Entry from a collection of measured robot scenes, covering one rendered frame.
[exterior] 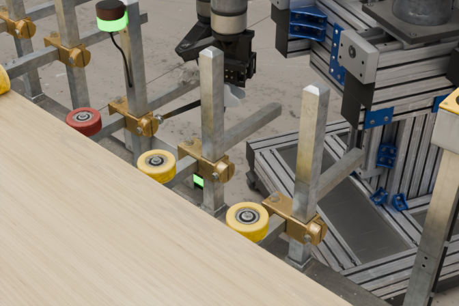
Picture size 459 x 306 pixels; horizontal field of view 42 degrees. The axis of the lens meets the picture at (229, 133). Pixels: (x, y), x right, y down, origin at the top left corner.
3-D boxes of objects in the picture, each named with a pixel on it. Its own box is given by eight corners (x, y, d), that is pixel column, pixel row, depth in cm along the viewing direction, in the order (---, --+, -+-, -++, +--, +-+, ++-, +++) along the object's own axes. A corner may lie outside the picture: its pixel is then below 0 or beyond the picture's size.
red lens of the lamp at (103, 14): (113, 6, 130) (111, -4, 129) (130, 14, 127) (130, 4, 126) (90, 14, 126) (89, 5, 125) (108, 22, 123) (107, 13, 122)
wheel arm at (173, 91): (201, 78, 168) (201, 65, 166) (210, 82, 167) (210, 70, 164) (76, 147, 142) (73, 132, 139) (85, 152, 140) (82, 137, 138)
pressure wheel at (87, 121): (92, 140, 148) (86, 101, 142) (113, 153, 144) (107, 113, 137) (65, 154, 143) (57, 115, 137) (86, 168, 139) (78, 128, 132)
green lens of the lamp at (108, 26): (114, 17, 131) (113, 7, 130) (132, 24, 128) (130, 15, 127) (92, 25, 128) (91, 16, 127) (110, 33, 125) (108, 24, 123)
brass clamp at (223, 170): (195, 151, 142) (194, 134, 139) (237, 175, 134) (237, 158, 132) (175, 163, 138) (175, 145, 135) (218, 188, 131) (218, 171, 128)
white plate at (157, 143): (127, 147, 162) (123, 116, 156) (195, 188, 148) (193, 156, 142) (125, 147, 162) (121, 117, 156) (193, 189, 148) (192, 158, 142)
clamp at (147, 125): (124, 112, 155) (122, 95, 152) (160, 132, 147) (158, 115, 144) (107, 121, 151) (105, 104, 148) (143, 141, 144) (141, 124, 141)
